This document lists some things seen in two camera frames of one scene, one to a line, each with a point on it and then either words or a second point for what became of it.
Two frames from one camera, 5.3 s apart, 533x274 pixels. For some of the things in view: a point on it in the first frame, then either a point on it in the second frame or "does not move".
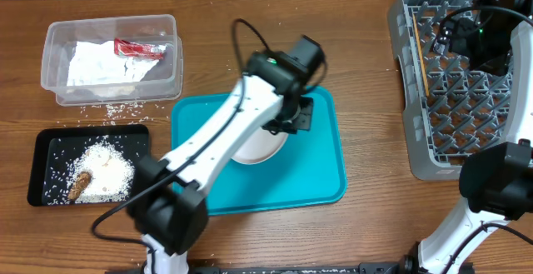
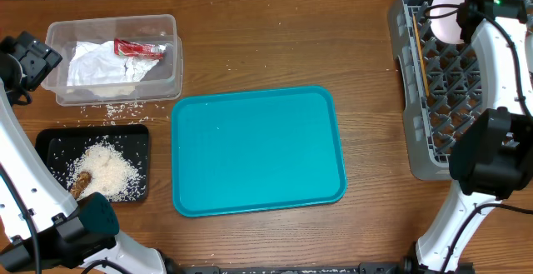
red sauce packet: [145, 50] does not move
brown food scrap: [80, 184] does not move
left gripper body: [300, 112] to [30, 64]
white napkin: [95, 63] does not move
